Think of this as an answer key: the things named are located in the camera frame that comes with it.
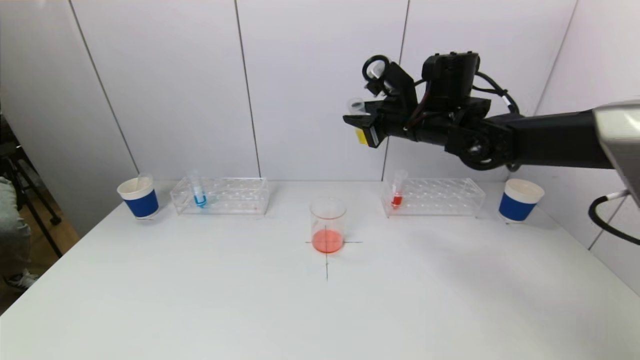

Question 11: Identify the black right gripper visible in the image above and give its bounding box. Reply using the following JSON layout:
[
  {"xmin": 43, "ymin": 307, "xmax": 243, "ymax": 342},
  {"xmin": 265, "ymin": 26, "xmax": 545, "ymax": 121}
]
[{"xmin": 342, "ymin": 99, "xmax": 417, "ymax": 149}]

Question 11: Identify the test tube with yellow liquid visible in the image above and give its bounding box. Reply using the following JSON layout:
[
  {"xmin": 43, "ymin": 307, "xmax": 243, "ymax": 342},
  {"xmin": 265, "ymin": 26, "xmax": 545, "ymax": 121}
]
[{"xmin": 347, "ymin": 97, "xmax": 369, "ymax": 145}]

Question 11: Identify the test tube with red liquid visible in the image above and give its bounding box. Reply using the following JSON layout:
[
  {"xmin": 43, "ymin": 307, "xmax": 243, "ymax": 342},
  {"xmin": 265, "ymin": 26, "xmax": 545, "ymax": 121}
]
[{"xmin": 390, "ymin": 170, "xmax": 408, "ymax": 210}]

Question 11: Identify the clear acrylic test tube rack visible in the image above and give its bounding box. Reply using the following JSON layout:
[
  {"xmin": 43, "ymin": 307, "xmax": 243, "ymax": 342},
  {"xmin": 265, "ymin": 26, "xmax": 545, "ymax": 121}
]
[
  {"xmin": 380, "ymin": 177, "xmax": 486, "ymax": 219},
  {"xmin": 170, "ymin": 177, "xmax": 271, "ymax": 217}
]

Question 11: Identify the clear glass beaker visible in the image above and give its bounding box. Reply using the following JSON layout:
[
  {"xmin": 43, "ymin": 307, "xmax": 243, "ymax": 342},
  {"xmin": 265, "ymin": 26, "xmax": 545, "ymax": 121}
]
[{"xmin": 309, "ymin": 197, "xmax": 347, "ymax": 254}]

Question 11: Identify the test tube with blue liquid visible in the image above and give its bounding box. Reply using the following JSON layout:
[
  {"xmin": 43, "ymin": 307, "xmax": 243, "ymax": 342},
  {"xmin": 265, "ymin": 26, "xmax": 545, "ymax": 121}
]
[{"xmin": 187, "ymin": 170, "xmax": 209, "ymax": 210}]

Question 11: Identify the white paper cup blue band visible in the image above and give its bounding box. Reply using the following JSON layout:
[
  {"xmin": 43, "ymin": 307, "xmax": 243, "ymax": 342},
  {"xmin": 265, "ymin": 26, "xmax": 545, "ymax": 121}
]
[
  {"xmin": 116, "ymin": 176, "xmax": 160, "ymax": 221},
  {"xmin": 498, "ymin": 179, "xmax": 545, "ymax": 224}
]

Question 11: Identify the black metal stand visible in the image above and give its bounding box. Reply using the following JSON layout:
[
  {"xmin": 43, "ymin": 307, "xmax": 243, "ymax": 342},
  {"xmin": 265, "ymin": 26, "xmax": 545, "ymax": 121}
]
[{"xmin": 0, "ymin": 112, "xmax": 64, "ymax": 260}]

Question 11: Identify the black and white shoe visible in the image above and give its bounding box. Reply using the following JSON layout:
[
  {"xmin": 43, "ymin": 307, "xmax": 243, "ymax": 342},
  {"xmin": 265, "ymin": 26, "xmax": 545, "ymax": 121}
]
[{"xmin": 5, "ymin": 270, "xmax": 40, "ymax": 292}]

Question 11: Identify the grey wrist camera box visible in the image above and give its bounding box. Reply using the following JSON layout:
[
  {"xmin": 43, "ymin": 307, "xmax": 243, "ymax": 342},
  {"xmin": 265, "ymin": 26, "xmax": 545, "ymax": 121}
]
[{"xmin": 366, "ymin": 60, "xmax": 391, "ymax": 97}]

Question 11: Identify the looped black camera cable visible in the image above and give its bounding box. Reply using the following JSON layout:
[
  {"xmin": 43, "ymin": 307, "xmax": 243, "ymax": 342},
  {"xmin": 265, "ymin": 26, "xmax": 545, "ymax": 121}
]
[{"xmin": 361, "ymin": 54, "xmax": 392, "ymax": 85}]

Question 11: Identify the thick black base cable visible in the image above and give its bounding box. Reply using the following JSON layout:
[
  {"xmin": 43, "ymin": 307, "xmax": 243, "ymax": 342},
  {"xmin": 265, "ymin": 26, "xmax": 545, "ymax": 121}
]
[{"xmin": 588, "ymin": 191, "xmax": 640, "ymax": 246}]

